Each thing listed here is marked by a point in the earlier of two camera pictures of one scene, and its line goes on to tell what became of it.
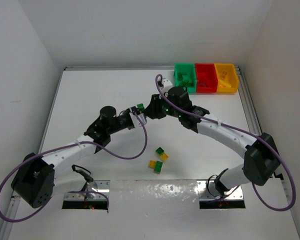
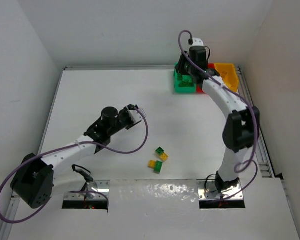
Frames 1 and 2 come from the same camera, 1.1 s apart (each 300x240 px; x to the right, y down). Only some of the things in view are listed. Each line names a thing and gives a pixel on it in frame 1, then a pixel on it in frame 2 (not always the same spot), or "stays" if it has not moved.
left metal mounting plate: x=94 y=185 stays
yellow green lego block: x=156 y=165 stays
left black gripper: x=133 y=110 stays
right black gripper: x=154 y=105 to x=183 y=66
